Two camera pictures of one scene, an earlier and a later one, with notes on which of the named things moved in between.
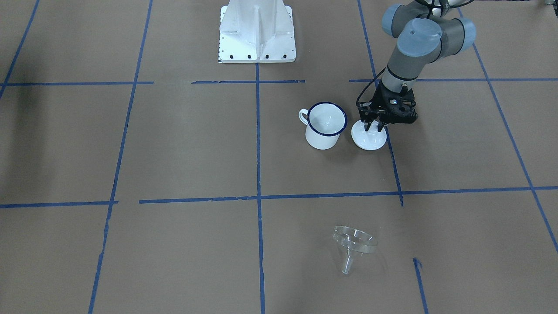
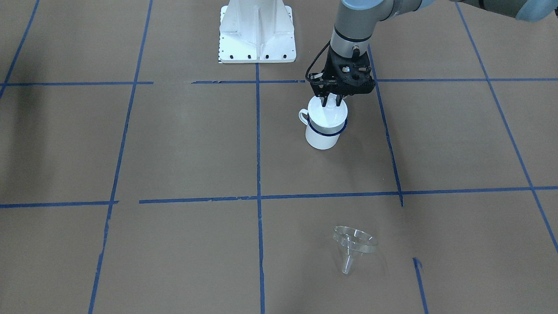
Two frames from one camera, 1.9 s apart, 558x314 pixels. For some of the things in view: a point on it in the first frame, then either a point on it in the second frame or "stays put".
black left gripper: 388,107 -> 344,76
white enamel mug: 324,122 stays put
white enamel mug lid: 370,140 -> 331,116
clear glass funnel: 352,239 stays put
